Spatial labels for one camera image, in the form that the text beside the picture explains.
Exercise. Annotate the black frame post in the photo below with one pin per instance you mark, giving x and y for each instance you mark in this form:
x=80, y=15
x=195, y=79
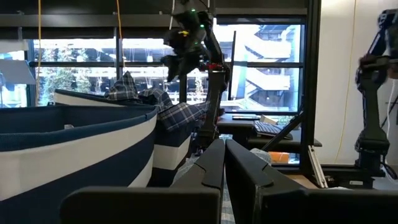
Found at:
x=311, y=77

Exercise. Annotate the small navy white striped bin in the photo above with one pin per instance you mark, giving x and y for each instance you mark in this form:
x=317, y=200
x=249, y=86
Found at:
x=171, y=152

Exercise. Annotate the aluminium bracket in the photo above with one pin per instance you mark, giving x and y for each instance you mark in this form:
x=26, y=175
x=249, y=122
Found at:
x=317, y=168

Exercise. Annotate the black diagonal frame brace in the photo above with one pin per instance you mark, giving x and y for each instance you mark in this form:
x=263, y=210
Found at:
x=283, y=132

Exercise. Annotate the dark background desk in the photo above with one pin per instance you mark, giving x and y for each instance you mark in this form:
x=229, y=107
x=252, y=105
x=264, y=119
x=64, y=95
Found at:
x=236, y=124

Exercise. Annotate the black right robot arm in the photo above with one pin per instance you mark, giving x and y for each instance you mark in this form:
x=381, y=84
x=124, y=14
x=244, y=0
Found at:
x=216, y=93

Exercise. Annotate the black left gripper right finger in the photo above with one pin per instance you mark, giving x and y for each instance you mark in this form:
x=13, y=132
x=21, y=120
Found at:
x=264, y=199

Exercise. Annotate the orange box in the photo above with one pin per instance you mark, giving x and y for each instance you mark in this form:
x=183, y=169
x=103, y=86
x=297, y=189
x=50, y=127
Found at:
x=279, y=157

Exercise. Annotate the laptop keyboard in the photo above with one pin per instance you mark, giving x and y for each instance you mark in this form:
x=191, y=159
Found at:
x=270, y=128

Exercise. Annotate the large navy white striped bin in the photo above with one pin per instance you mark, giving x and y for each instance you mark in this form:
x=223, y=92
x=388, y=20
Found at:
x=77, y=161

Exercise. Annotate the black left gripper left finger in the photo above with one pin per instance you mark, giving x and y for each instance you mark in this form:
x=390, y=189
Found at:
x=192, y=199

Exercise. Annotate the dark navy plaid shirt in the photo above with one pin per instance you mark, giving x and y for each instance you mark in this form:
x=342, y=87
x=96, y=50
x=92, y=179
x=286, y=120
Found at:
x=177, y=113

